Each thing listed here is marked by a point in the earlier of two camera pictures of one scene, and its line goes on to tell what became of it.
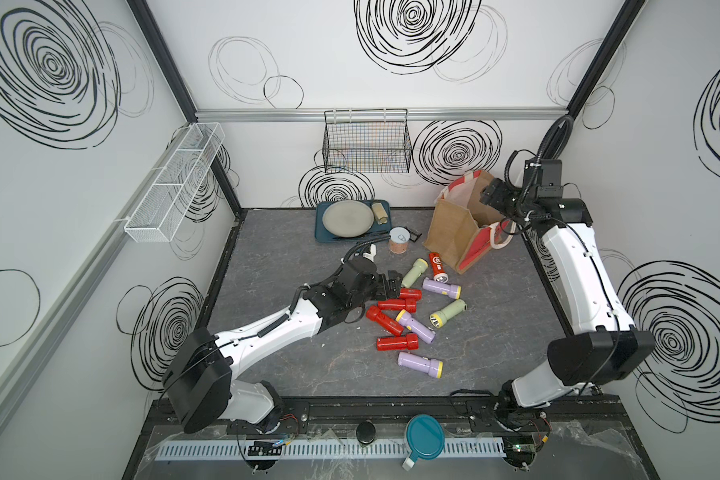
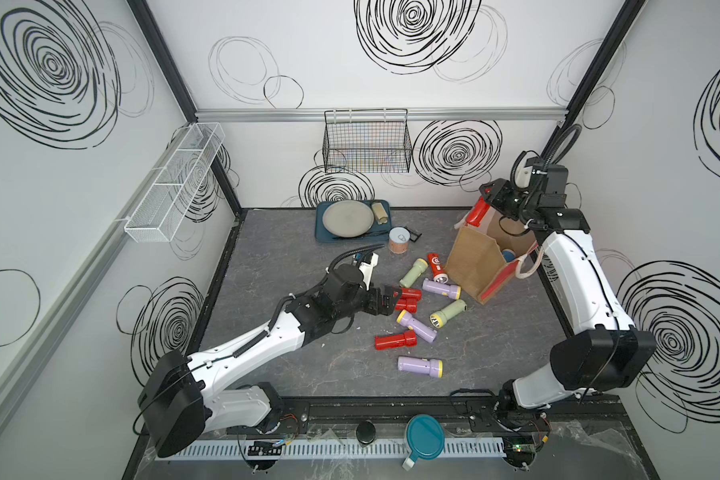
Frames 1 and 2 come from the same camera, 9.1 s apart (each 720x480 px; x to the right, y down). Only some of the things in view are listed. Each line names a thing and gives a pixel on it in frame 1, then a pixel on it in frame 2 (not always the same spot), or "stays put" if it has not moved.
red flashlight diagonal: x=375 y=314 to x=478 y=212
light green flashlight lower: x=438 y=319 stays put
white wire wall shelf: x=176 y=183 stays put
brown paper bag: x=462 y=228 to x=482 y=257
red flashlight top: x=411 y=293 stays put
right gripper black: x=495 y=189 stays put
